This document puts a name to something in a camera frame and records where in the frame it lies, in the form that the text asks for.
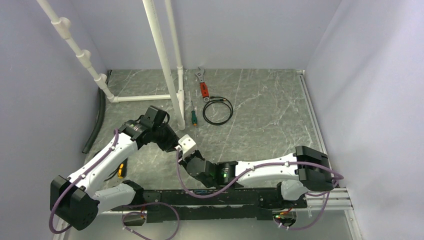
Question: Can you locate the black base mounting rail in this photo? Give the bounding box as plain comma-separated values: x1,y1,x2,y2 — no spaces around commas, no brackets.
113,186,307,223

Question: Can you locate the coiled black cable left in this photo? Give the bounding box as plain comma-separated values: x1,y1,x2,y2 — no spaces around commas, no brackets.
104,168,120,183

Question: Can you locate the white pvc pipe frame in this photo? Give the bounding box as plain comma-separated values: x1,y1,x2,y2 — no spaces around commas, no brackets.
37,0,186,130

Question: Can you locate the yellow black screwdriver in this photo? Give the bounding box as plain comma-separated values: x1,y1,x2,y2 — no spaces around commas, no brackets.
117,163,127,179

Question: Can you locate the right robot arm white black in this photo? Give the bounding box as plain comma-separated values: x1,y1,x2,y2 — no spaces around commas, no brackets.
175,144,342,208

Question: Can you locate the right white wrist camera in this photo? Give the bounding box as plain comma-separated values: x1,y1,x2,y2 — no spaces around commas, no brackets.
178,134,198,159

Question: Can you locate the aluminium rail right edge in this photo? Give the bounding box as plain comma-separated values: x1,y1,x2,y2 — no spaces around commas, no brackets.
296,70,363,240

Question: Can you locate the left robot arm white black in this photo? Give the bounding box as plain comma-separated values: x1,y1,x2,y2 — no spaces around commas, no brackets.
48,105,179,234

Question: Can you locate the green handle screwdriver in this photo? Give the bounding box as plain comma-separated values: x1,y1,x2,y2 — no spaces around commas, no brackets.
190,100,198,127

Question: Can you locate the coiled black cable right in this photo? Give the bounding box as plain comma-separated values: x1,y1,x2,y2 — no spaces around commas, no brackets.
202,96,234,126

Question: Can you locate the red handle adjustable wrench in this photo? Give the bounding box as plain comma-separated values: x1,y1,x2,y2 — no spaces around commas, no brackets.
195,66,210,103

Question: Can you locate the black foam tube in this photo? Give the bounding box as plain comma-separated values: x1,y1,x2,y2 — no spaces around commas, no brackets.
81,88,106,154

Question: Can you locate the coiled black cable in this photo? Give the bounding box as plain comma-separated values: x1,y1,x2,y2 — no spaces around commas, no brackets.
202,96,234,126
104,168,120,183

